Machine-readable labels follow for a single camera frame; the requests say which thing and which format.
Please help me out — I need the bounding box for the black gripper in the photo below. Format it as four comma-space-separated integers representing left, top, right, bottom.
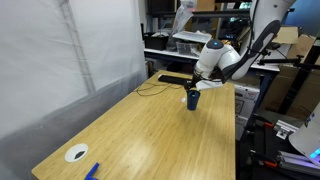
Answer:
183, 75, 202, 92

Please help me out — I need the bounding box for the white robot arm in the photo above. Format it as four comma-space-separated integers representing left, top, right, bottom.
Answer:
184, 0, 296, 91

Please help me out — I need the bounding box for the dark blue plastic cup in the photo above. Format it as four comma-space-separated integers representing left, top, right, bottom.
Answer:
187, 90, 201, 110

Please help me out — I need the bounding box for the black computer keyboard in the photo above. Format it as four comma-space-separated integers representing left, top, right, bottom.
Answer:
158, 74, 191, 85

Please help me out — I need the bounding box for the clear plastic storage bin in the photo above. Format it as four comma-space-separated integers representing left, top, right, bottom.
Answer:
176, 42, 200, 57

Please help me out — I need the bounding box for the white tray lid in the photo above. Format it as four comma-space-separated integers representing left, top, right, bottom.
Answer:
173, 31, 212, 43

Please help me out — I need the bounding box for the white printed box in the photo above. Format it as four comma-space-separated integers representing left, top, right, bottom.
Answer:
235, 84, 260, 125

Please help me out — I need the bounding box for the black storage box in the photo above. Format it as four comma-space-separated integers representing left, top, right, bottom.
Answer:
143, 33, 168, 50

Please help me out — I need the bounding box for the white workbench shelf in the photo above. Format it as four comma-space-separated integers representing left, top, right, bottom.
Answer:
144, 48, 280, 72

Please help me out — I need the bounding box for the clear plastic bag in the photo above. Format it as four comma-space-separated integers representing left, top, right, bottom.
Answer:
166, 0, 197, 52

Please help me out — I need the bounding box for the white plastic curtain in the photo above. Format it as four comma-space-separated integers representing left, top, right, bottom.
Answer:
0, 0, 147, 180

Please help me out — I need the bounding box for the blue plastic clamp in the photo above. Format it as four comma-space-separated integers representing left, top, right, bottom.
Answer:
84, 163, 100, 180

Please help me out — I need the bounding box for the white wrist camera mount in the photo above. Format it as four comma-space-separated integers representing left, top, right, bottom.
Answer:
196, 80, 223, 91

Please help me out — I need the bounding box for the black keyboard cable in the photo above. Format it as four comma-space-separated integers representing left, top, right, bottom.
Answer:
133, 81, 183, 98

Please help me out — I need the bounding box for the black camera tripod arm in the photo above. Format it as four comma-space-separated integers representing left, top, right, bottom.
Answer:
257, 49, 320, 116

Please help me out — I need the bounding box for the aluminium extrusion rail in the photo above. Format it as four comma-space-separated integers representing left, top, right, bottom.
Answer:
277, 151, 320, 177

